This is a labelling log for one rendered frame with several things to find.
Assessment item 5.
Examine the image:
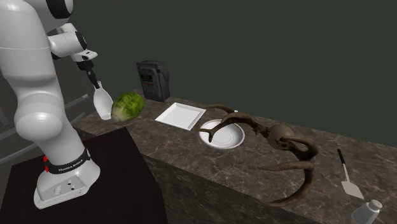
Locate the black-handled grey spatula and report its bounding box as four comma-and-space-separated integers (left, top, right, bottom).
337, 148, 365, 200

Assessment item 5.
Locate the brown antlered skull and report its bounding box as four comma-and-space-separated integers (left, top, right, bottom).
192, 103, 319, 208

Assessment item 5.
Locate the green cabbage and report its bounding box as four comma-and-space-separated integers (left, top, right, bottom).
110, 91, 146, 123

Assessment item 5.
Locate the clear shaker with white cap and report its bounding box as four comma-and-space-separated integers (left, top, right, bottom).
351, 199, 384, 224

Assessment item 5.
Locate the dark robot stand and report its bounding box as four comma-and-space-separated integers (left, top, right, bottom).
0, 126, 169, 224

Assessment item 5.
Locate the white round plate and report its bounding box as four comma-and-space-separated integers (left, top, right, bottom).
198, 118, 246, 151

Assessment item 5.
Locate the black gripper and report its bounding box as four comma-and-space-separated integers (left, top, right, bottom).
76, 60, 101, 90

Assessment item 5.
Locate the white square plate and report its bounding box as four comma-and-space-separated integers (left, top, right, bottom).
154, 102, 207, 132

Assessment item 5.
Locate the black boxy appliance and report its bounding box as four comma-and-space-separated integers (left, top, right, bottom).
136, 60, 171, 103

